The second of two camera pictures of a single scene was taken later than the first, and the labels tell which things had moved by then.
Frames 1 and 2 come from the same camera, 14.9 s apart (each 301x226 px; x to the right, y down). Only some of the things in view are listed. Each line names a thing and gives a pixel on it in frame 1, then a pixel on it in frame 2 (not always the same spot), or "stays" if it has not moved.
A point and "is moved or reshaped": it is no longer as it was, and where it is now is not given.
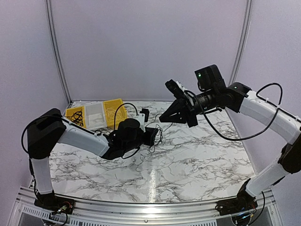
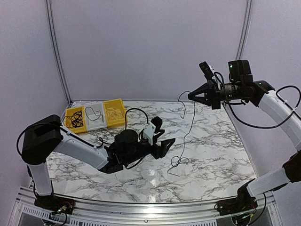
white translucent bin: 95,116 stays
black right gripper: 178,106 to 212,98
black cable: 156,138 is moved or reshaped
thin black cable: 77,117 stays
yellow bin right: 110,107 stays
